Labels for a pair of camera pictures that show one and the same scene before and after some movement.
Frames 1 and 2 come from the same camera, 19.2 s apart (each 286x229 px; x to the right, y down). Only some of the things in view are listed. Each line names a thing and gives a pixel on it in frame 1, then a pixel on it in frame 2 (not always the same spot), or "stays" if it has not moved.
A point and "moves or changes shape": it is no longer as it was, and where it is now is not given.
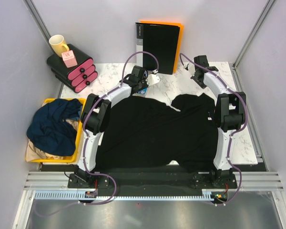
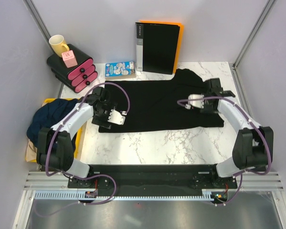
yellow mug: [58, 44] stays
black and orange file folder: [163, 39] stays
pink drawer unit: [76, 78] stays
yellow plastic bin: [72, 159] stays
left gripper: [146, 86] → [98, 121]
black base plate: [152, 176] stays
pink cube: [69, 58] stays
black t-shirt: [146, 132] moves or changes shape
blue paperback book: [142, 93] → [120, 70]
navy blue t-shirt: [47, 131] stays
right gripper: [201, 85] → [206, 110]
